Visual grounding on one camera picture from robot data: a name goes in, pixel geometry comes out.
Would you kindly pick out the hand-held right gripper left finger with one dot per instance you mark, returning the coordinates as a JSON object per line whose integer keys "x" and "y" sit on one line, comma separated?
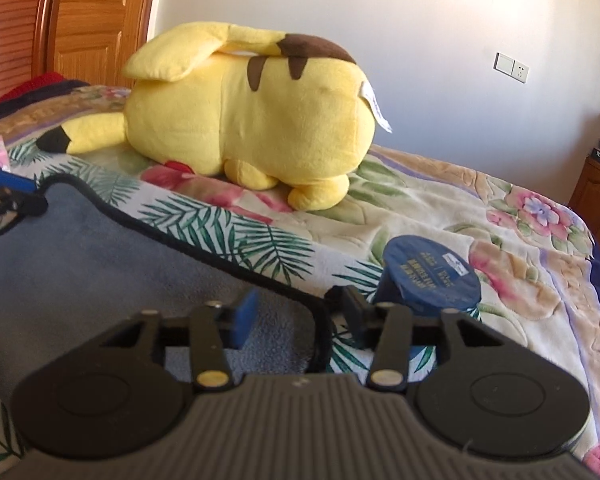
{"x": 245, "y": 321}

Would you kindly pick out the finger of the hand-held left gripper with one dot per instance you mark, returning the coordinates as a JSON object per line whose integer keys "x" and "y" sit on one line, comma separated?
{"x": 7, "y": 180}
{"x": 11, "y": 205}

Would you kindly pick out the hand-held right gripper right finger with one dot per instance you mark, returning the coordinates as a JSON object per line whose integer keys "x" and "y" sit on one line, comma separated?
{"x": 354, "y": 322}

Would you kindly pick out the grey towel with black trim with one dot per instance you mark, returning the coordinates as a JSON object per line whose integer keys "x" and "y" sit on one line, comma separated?
{"x": 105, "y": 260}

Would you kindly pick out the blue round lidded container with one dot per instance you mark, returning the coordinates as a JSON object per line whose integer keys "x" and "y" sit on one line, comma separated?
{"x": 430, "y": 271}

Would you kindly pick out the red cloth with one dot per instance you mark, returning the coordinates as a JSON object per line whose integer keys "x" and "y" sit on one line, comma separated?
{"x": 40, "y": 84}

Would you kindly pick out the floral blanket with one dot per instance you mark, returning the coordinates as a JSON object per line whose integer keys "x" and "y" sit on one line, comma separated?
{"x": 430, "y": 200}

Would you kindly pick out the wooden louvered wardrobe door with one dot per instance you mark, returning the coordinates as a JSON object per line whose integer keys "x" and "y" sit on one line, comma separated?
{"x": 10, "y": 25}

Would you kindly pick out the yellow plush toy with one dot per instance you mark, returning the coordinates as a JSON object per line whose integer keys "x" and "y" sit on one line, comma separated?
{"x": 260, "y": 110}

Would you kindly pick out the wooden cabinet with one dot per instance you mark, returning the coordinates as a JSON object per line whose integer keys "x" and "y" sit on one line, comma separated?
{"x": 597, "y": 220}

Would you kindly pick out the white wall socket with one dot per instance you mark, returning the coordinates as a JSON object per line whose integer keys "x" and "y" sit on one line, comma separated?
{"x": 512, "y": 68}

